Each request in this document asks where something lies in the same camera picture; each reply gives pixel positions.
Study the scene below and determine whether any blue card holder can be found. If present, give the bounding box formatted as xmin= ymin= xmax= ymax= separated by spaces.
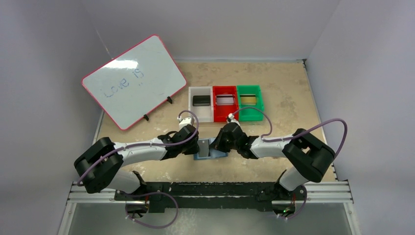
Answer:
xmin=193 ymin=138 xmax=228 ymax=161

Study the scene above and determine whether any dark grey card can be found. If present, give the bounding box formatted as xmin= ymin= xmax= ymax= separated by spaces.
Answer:
xmin=198 ymin=139 xmax=210 ymax=159

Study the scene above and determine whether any silver card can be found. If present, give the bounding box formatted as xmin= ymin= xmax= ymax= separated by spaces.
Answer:
xmin=216 ymin=94 xmax=235 ymax=106

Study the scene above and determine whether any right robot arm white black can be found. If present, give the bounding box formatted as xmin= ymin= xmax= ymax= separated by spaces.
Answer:
xmin=209 ymin=122 xmax=336 ymax=191

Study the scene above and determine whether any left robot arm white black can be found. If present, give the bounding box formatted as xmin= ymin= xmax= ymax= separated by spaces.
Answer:
xmin=74 ymin=124 xmax=199 ymax=193

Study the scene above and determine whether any gold card in green bin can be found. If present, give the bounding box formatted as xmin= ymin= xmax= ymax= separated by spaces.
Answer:
xmin=240 ymin=94 xmax=257 ymax=106

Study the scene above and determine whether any black card in white bin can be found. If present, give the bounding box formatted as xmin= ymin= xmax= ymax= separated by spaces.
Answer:
xmin=192 ymin=95 xmax=211 ymax=107

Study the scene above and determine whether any red plastic bin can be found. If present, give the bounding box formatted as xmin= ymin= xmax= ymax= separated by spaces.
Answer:
xmin=212 ymin=86 xmax=239 ymax=122

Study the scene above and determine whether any green plastic bin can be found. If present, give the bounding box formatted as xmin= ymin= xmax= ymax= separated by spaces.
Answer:
xmin=236 ymin=85 xmax=264 ymax=121

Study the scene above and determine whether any white plastic bin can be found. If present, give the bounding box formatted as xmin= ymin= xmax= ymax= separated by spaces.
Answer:
xmin=188 ymin=86 xmax=214 ymax=122

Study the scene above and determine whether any pink framed whiteboard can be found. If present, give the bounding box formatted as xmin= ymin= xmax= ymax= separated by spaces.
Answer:
xmin=81 ymin=35 xmax=187 ymax=130

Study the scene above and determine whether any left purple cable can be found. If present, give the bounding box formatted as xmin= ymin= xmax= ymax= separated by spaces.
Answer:
xmin=76 ymin=110 xmax=200 ymax=187

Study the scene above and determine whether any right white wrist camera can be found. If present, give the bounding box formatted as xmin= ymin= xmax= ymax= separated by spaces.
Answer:
xmin=226 ymin=113 xmax=240 ymax=126

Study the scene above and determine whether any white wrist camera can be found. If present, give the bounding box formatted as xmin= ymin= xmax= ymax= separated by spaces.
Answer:
xmin=179 ymin=117 xmax=194 ymax=129
xmin=226 ymin=113 xmax=240 ymax=126

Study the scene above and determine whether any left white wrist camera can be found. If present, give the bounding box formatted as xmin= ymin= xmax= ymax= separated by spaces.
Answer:
xmin=179 ymin=117 xmax=194 ymax=129

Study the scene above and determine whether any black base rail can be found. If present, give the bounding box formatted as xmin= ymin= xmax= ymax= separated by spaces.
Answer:
xmin=115 ymin=181 xmax=307 ymax=215

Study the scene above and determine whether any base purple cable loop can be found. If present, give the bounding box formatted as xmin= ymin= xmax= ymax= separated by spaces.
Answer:
xmin=124 ymin=192 xmax=180 ymax=229

